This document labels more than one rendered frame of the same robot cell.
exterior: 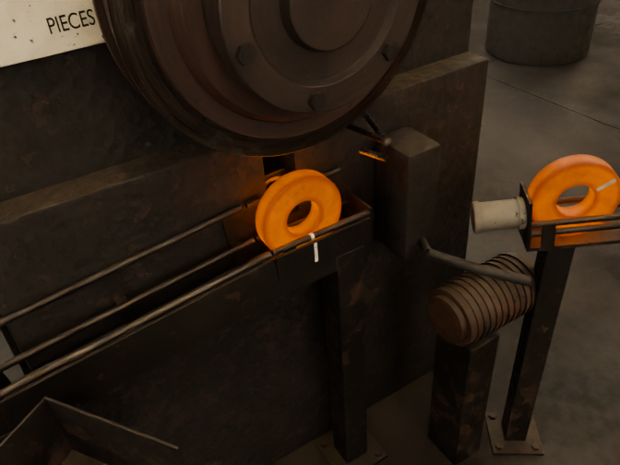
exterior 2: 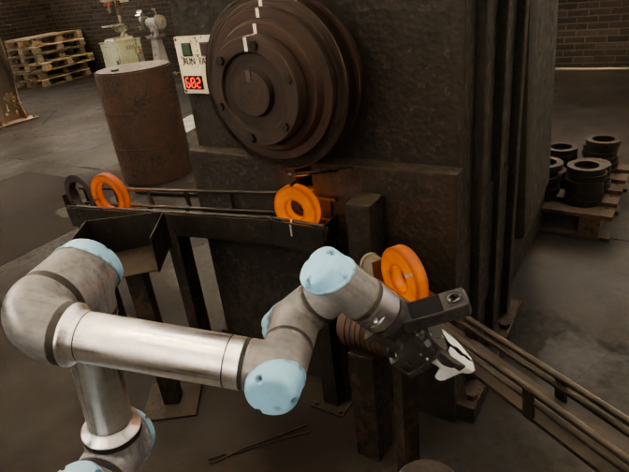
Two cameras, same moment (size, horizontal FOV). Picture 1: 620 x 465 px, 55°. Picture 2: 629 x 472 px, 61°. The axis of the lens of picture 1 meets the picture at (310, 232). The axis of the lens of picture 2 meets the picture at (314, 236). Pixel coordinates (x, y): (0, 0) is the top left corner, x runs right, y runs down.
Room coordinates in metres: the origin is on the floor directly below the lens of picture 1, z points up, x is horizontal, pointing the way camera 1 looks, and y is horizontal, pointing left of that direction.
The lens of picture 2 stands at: (0.19, -1.36, 1.38)
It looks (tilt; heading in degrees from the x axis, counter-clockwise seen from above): 26 degrees down; 63
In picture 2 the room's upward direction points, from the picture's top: 7 degrees counter-clockwise
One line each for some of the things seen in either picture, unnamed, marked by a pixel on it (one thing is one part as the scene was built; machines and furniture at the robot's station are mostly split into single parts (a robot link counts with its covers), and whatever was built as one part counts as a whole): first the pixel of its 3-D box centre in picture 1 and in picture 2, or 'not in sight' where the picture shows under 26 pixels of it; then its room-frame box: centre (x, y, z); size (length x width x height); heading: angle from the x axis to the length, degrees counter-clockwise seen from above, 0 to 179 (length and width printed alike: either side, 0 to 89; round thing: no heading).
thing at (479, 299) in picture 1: (475, 363); (382, 386); (0.86, -0.34, 0.27); 0.22 x 0.13 x 0.53; 119
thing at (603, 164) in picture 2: not in sight; (511, 164); (2.64, 0.78, 0.22); 1.20 x 0.81 x 0.44; 117
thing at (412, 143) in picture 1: (405, 194); (367, 235); (0.94, -0.19, 0.68); 0.11 x 0.08 x 0.24; 29
